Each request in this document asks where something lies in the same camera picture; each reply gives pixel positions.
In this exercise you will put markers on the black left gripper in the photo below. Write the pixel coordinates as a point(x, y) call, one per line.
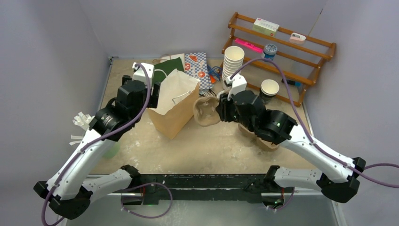
point(153, 95)

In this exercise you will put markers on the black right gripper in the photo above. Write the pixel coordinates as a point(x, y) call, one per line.
point(223, 108)

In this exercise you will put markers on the brown pulp cup carrier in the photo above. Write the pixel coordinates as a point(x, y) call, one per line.
point(204, 111)

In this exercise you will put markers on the brown kraft paper bag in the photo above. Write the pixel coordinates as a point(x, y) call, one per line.
point(178, 92)

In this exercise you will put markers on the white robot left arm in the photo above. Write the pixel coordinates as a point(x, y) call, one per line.
point(67, 193)

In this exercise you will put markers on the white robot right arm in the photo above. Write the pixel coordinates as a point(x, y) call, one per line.
point(332, 175)

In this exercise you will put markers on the green paper bag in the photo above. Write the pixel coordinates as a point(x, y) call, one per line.
point(166, 67)

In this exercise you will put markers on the black cup with white cup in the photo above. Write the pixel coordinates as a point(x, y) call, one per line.
point(268, 90)

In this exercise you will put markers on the blue checkered paper bag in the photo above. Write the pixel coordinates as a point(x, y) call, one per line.
point(196, 66)

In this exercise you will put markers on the white paper cup stack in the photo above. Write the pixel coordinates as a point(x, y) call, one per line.
point(233, 60)

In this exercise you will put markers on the black blue marker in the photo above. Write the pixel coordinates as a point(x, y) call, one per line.
point(291, 82)

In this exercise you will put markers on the wooden shelf rack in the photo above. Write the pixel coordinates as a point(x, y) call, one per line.
point(316, 67)

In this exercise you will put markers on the pink highlighter pen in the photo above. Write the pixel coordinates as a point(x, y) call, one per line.
point(248, 45)

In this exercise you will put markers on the blue lidded jar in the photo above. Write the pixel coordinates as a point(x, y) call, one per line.
point(269, 51)

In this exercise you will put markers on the green cup of stirrers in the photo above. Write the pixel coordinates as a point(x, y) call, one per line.
point(83, 120)

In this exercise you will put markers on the white green box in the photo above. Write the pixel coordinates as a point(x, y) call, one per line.
point(265, 27)

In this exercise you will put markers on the pink white tape dispenser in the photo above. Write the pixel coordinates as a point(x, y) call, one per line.
point(297, 38)

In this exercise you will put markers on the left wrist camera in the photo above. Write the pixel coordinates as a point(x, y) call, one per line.
point(139, 72)

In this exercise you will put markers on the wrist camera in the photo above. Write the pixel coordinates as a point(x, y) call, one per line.
point(235, 85)
point(139, 72)

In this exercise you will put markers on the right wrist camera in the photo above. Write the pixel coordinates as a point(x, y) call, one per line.
point(235, 85)

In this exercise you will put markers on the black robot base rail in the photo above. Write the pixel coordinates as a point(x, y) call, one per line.
point(252, 188)

